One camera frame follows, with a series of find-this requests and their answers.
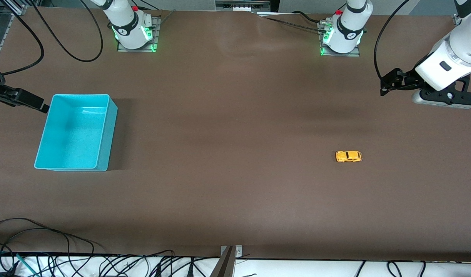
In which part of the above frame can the yellow beetle toy car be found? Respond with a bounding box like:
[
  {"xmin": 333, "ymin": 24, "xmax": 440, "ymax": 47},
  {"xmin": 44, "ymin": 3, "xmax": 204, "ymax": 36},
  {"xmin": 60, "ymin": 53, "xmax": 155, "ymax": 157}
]
[{"xmin": 336, "ymin": 150, "xmax": 363, "ymax": 163}]

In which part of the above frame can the teal plastic bin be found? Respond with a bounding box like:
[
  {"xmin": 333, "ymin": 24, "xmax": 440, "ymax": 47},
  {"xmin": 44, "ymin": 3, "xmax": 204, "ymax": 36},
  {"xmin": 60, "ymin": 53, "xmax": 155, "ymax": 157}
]
[{"xmin": 34, "ymin": 94, "xmax": 118, "ymax": 172}]

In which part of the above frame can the grey power strip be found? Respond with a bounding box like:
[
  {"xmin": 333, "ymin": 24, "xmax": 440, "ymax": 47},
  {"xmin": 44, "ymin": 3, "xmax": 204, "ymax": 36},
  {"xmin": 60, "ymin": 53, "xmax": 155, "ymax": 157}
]
[{"xmin": 215, "ymin": 0, "xmax": 271, "ymax": 12}]

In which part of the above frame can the silver mounting plate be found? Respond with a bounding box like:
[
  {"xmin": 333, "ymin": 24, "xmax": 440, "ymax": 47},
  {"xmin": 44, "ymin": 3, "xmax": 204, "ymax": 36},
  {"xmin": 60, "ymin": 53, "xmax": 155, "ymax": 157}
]
[{"xmin": 221, "ymin": 245, "xmax": 243, "ymax": 259}]

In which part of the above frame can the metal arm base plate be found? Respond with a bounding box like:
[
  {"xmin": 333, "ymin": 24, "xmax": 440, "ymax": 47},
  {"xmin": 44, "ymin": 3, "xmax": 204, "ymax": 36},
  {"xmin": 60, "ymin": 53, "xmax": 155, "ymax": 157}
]
[
  {"xmin": 317, "ymin": 22, "xmax": 361, "ymax": 57},
  {"xmin": 117, "ymin": 15, "xmax": 161, "ymax": 53}
]

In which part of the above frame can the black left camera mount bracket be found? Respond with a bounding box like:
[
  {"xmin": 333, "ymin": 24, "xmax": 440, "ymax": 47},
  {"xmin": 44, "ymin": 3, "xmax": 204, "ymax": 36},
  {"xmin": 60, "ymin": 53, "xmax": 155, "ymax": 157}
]
[{"xmin": 419, "ymin": 75, "xmax": 471, "ymax": 107}]

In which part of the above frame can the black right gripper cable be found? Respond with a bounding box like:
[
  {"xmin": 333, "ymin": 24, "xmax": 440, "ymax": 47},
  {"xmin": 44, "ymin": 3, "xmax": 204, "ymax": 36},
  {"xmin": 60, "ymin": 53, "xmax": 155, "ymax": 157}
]
[{"xmin": 0, "ymin": 0, "xmax": 45, "ymax": 86}]

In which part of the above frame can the black looping right arm cable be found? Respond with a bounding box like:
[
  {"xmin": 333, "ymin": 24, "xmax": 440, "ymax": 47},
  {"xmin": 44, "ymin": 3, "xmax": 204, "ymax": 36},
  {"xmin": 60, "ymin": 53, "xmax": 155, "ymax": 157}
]
[{"xmin": 30, "ymin": 0, "xmax": 104, "ymax": 63}]

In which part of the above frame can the aluminium frame profile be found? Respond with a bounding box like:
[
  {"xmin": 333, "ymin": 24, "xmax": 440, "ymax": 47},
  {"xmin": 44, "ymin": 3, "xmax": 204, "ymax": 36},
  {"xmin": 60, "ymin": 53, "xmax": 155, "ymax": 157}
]
[{"xmin": 0, "ymin": 0, "xmax": 27, "ymax": 16}]

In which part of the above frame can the thick black base cable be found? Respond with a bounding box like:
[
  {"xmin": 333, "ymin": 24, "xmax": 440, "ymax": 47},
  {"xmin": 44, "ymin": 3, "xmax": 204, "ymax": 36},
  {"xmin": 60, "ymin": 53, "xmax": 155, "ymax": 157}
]
[{"xmin": 291, "ymin": 10, "xmax": 328, "ymax": 24}]

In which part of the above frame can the thin black base cable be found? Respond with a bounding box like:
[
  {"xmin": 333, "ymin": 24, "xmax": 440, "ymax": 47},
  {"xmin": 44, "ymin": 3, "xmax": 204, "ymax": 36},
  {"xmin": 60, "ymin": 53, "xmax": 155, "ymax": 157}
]
[{"xmin": 264, "ymin": 17, "xmax": 324, "ymax": 32}]

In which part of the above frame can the thin black table cable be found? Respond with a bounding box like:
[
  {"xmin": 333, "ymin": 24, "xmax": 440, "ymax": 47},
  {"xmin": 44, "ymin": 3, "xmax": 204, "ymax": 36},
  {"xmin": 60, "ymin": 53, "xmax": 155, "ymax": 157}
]
[
  {"xmin": 0, "ymin": 228, "xmax": 95, "ymax": 277},
  {"xmin": 0, "ymin": 218, "xmax": 105, "ymax": 254}
]

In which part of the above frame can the dark grey tapered post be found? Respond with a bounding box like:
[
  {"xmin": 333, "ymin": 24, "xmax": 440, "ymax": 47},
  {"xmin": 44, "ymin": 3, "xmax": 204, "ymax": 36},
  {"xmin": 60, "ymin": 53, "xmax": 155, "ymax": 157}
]
[{"xmin": 209, "ymin": 246, "xmax": 235, "ymax": 277}]

